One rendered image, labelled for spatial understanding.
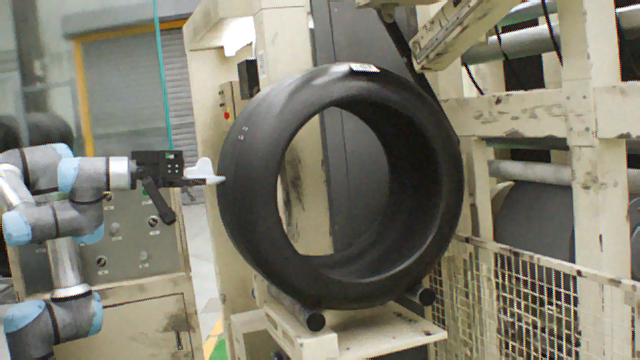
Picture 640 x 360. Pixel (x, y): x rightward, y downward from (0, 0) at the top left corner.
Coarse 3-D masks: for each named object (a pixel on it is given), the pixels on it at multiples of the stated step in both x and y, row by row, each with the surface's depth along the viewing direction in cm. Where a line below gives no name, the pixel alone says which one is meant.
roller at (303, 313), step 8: (272, 288) 171; (280, 296) 164; (288, 304) 156; (296, 304) 152; (304, 304) 150; (296, 312) 150; (304, 312) 146; (312, 312) 143; (320, 312) 144; (304, 320) 144; (312, 320) 142; (320, 320) 143; (312, 328) 142; (320, 328) 143
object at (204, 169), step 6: (204, 162) 141; (192, 168) 140; (198, 168) 140; (204, 168) 141; (210, 168) 141; (186, 174) 140; (192, 174) 140; (198, 174) 141; (204, 174) 141; (210, 174) 142; (210, 180) 141; (216, 180) 142; (222, 180) 143
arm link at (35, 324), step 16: (16, 304) 165; (32, 304) 162; (48, 304) 165; (16, 320) 156; (32, 320) 158; (48, 320) 161; (16, 336) 157; (32, 336) 158; (48, 336) 161; (16, 352) 157; (32, 352) 158; (48, 352) 162
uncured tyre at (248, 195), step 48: (288, 96) 138; (336, 96) 139; (384, 96) 143; (240, 144) 138; (288, 144) 136; (384, 144) 174; (432, 144) 148; (240, 192) 137; (432, 192) 169; (240, 240) 141; (288, 240) 137; (384, 240) 175; (432, 240) 149; (288, 288) 142; (336, 288) 142; (384, 288) 146
